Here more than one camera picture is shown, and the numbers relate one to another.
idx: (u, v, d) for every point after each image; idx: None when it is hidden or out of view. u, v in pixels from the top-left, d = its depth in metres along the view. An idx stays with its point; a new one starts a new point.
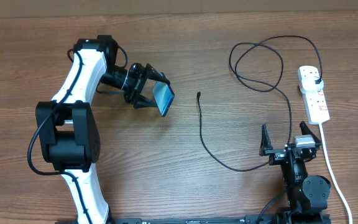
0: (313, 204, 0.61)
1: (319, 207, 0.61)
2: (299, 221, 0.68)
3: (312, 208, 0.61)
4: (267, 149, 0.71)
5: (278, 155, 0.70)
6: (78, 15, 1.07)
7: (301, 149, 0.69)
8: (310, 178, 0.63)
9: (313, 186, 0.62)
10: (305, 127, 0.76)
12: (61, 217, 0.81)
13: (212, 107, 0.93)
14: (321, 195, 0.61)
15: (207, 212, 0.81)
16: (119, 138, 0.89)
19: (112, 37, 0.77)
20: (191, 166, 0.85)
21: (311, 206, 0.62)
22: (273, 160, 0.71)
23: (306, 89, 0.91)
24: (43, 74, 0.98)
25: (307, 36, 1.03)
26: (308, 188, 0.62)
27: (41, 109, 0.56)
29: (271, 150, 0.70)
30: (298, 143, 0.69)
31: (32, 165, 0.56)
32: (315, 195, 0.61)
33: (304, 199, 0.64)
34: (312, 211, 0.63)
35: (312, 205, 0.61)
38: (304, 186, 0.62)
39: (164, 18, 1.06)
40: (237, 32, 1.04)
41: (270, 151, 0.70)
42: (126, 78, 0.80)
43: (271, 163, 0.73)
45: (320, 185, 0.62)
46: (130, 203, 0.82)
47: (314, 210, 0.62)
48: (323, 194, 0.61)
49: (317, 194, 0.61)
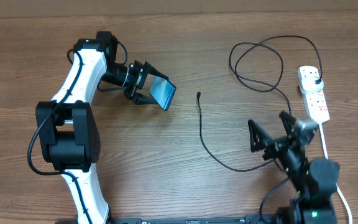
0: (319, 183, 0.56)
1: (327, 189, 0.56)
2: (308, 209, 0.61)
3: (321, 190, 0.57)
4: (266, 140, 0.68)
5: (278, 145, 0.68)
6: (78, 15, 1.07)
7: (307, 132, 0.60)
8: (318, 160, 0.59)
9: (322, 168, 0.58)
10: (287, 116, 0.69)
12: (61, 217, 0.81)
13: (211, 107, 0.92)
14: (330, 177, 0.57)
15: (207, 212, 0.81)
16: (120, 138, 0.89)
19: (110, 34, 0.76)
20: (191, 166, 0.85)
21: (319, 188, 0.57)
22: (274, 150, 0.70)
23: (306, 89, 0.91)
24: (43, 74, 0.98)
25: (307, 36, 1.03)
26: (316, 170, 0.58)
27: (42, 109, 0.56)
29: (270, 140, 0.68)
30: (302, 127, 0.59)
31: (32, 165, 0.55)
32: (323, 177, 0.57)
33: (309, 182, 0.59)
34: (321, 196, 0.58)
35: (321, 186, 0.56)
38: (312, 167, 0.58)
39: (164, 18, 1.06)
40: (237, 32, 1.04)
41: (270, 142, 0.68)
42: (127, 73, 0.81)
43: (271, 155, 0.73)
45: (329, 167, 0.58)
46: (130, 203, 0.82)
47: (322, 193, 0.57)
48: (333, 176, 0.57)
49: (325, 175, 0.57)
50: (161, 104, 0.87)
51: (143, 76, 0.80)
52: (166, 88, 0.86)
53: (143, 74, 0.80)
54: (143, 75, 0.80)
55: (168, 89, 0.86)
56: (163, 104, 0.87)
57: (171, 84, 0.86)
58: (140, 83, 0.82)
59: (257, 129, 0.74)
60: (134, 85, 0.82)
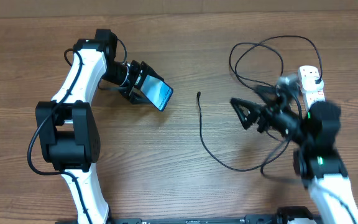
0: (323, 122, 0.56)
1: (331, 127, 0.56)
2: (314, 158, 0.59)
3: (325, 130, 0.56)
4: (258, 108, 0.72)
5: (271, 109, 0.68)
6: (78, 15, 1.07)
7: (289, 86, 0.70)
8: (319, 104, 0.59)
9: (324, 108, 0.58)
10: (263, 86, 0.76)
12: (61, 217, 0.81)
13: (211, 107, 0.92)
14: (334, 116, 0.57)
15: (207, 212, 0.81)
16: (120, 138, 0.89)
19: (109, 31, 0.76)
20: (191, 166, 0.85)
21: (324, 128, 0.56)
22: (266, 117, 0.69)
23: (306, 89, 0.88)
24: (43, 74, 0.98)
25: (307, 36, 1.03)
26: (319, 111, 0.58)
27: (41, 109, 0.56)
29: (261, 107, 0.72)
30: (283, 83, 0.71)
31: (32, 165, 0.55)
32: (327, 116, 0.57)
33: (312, 127, 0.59)
34: (325, 139, 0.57)
35: (326, 125, 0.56)
38: (314, 109, 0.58)
39: (164, 18, 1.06)
40: (237, 32, 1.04)
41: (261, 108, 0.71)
42: (127, 73, 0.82)
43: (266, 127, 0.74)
45: (330, 107, 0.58)
46: (130, 203, 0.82)
47: (326, 133, 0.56)
48: (335, 115, 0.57)
49: (329, 114, 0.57)
50: (158, 104, 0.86)
51: (143, 77, 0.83)
52: (161, 90, 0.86)
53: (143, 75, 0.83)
54: (143, 76, 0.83)
55: (165, 91, 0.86)
56: (160, 104, 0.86)
57: (168, 86, 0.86)
58: (140, 83, 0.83)
59: (245, 102, 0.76)
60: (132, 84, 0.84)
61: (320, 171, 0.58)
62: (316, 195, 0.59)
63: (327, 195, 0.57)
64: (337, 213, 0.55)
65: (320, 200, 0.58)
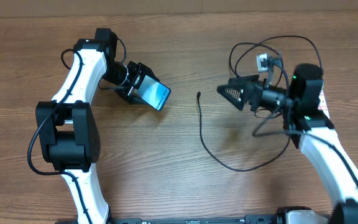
0: (308, 81, 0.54)
1: (317, 84, 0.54)
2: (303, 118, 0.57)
3: (309, 87, 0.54)
4: (248, 88, 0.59)
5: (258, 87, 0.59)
6: (78, 15, 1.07)
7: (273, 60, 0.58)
8: (301, 65, 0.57)
9: (306, 68, 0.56)
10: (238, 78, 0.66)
12: (61, 217, 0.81)
13: (211, 107, 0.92)
14: (316, 73, 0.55)
15: (207, 212, 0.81)
16: (120, 138, 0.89)
19: (110, 30, 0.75)
20: (191, 166, 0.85)
21: (307, 84, 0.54)
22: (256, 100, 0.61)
23: None
24: (43, 74, 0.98)
25: (307, 36, 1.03)
26: (301, 71, 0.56)
27: (42, 109, 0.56)
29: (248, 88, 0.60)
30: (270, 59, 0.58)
31: (32, 165, 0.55)
32: (309, 74, 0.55)
33: (298, 89, 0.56)
34: (311, 98, 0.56)
35: (309, 82, 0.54)
38: (297, 70, 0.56)
39: (164, 18, 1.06)
40: (237, 32, 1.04)
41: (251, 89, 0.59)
42: (127, 73, 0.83)
43: (256, 108, 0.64)
45: (312, 68, 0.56)
46: (130, 203, 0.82)
47: (313, 93, 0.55)
48: (318, 73, 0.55)
49: (312, 73, 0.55)
50: (155, 105, 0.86)
51: (142, 77, 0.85)
52: (158, 91, 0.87)
53: (140, 76, 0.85)
54: (142, 76, 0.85)
55: (161, 92, 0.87)
56: (157, 104, 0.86)
57: (165, 87, 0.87)
58: (138, 83, 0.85)
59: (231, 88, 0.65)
60: (131, 84, 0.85)
61: (307, 125, 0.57)
62: (306, 145, 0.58)
63: (316, 142, 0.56)
64: (327, 156, 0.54)
65: (311, 150, 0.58)
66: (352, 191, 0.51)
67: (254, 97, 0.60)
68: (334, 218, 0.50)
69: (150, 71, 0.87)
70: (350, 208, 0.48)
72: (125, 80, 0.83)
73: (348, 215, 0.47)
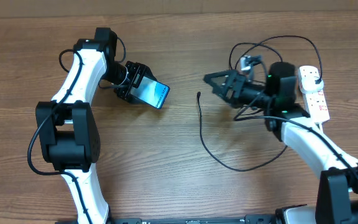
0: (282, 78, 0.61)
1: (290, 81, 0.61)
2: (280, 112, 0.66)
3: (284, 83, 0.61)
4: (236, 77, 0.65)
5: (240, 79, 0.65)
6: (78, 15, 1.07)
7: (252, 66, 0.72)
8: (275, 64, 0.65)
9: (279, 66, 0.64)
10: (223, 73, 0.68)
12: (61, 217, 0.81)
13: (211, 107, 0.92)
14: (288, 70, 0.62)
15: (207, 212, 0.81)
16: (120, 138, 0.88)
19: (110, 30, 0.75)
20: (191, 166, 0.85)
21: (281, 81, 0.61)
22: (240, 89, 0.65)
23: (306, 89, 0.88)
24: (43, 74, 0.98)
25: (307, 36, 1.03)
26: (276, 69, 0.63)
27: (41, 109, 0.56)
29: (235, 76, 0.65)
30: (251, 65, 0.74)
31: (32, 165, 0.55)
32: (282, 71, 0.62)
33: (275, 86, 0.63)
34: (286, 94, 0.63)
35: (283, 79, 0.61)
38: (271, 68, 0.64)
39: (164, 18, 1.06)
40: (237, 32, 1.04)
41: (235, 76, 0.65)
42: (127, 71, 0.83)
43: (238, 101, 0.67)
45: (286, 66, 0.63)
46: (130, 203, 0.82)
47: (287, 89, 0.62)
48: (290, 70, 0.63)
49: (285, 71, 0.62)
50: (155, 103, 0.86)
51: (141, 76, 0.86)
52: (156, 89, 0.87)
53: (140, 74, 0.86)
54: (141, 74, 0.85)
55: (160, 90, 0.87)
56: (157, 102, 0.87)
57: (164, 85, 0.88)
58: (137, 81, 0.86)
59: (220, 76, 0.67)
60: (130, 83, 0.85)
61: (287, 116, 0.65)
62: (287, 135, 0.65)
63: (296, 129, 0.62)
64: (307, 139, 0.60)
65: (293, 138, 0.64)
66: (333, 162, 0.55)
67: (240, 86, 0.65)
68: (321, 189, 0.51)
69: (148, 70, 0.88)
70: (334, 177, 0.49)
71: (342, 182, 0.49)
72: (125, 79, 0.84)
73: (334, 183, 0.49)
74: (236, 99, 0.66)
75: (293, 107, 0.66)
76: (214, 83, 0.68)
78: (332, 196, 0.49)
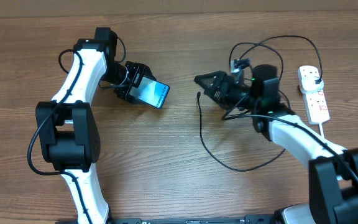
0: (266, 81, 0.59)
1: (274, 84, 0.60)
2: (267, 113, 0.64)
3: (268, 86, 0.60)
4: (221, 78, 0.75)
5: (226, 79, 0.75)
6: (78, 15, 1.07)
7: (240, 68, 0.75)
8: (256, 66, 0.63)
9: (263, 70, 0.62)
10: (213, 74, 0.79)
12: (61, 217, 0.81)
13: (212, 107, 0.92)
14: (271, 73, 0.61)
15: (207, 213, 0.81)
16: (119, 138, 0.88)
19: (110, 30, 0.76)
20: (191, 166, 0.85)
21: (265, 84, 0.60)
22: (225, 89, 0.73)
23: (306, 89, 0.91)
24: (43, 74, 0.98)
25: (307, 36, 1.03)
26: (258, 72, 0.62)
27: (41, 109, 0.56)
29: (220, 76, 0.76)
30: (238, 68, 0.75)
31: (32, 165, 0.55)
32: (265, 74, 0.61)
33: (258, 89, 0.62)
34: (271, 96, 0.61)
35: (266, 82, 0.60)
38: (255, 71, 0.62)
39: (164, 18, 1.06)
40: (237, 32, 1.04)
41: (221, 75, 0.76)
42: (127, 71, 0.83)
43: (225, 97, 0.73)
45: (268, 68, 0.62)
46: (130, 203, 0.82)
47: (271, 91, 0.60)
48: (272, 71, 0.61)
49: (268, 73, 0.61)
50: (155, 103, 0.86)
51: (141, 75, 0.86)
52: (156, 89, 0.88)
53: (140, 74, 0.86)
54: (141, 74, 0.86)
55: (160, 89, 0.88)
56: (157, 102, 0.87)
57: (163, 84, 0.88)
58: (137, 81, 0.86)
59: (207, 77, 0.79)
60: (130, 83, 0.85)
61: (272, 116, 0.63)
62: (275, 134, 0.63)
63: (281, 126, 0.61)
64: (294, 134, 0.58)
65: (280, 136, 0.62)
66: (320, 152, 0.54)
67: (225, 85, 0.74)
68: (310, 179, 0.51)
69: (148, 70, 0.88)
70: (321, 163, 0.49)
71: (330, 168, 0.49)
72: (125, 79, 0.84)
73: (322, 170, 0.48)
74: (222, 99, 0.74)
75: (277, 107, 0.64)
76: (204, 83, 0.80)
78: (322, 184, 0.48)
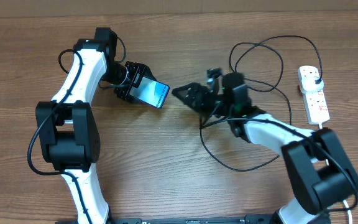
0: (234, 88, 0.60)
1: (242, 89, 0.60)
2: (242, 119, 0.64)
3: (237, 94, 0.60)
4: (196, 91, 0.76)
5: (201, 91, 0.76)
6: (78, 15, 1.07)
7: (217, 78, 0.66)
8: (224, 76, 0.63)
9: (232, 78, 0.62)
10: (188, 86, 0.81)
12: (61, 217, 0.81)
13: None
14: (238, 79, 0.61)
15: (207, 212, 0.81)
16: (119, 139, 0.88)
19: (110, 30, 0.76)
20: (191, 166, 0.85)
21: (234, 92, 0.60)
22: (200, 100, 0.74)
23: (306, 89, 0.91)
24: (43, 74, 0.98)
25: (307, 36, 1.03)
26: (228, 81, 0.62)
27: (41, 109, 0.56)
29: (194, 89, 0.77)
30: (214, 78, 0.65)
31: (32, 165, 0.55)
32: (234, 81, 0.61)
33: (229, 96, 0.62)
34: (243, 101, 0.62)
35: (236, 89, 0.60)
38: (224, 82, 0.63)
39: (164, 18, 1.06)
40: (237, 32, 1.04)
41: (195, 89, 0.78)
42: (127, 71, 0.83)
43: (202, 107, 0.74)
45: (237, 76, 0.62)
46: (130, 203, 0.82)
47: (241, 97, 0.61)
48: (240, 78, 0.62)
49: (236, 81, 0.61)
50: (155, 102, 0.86)
51: (141, 75, 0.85)
52: (156, 88, 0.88)
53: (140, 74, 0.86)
54: (141, 74, 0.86)
55: (160, 89, 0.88)
56: (157, 102, 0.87)
57: (163, 84, 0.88)
58: (137, 81, 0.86)
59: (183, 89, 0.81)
60: (130, 82, 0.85)
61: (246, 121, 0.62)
62: (252, 134, 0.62)
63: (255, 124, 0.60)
64: (266, 127, 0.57)
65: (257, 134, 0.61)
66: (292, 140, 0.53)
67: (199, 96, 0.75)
68: (286, 166, 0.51)
69: (148, 70, 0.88)
70: (293, 148, 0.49)
71: (301, 150, 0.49)
72: (125, 79, 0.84)
73: (294, 154, 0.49)
74: (198, 107, 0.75)
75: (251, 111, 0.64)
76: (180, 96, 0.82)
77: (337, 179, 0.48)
78: (296, 166, 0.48)
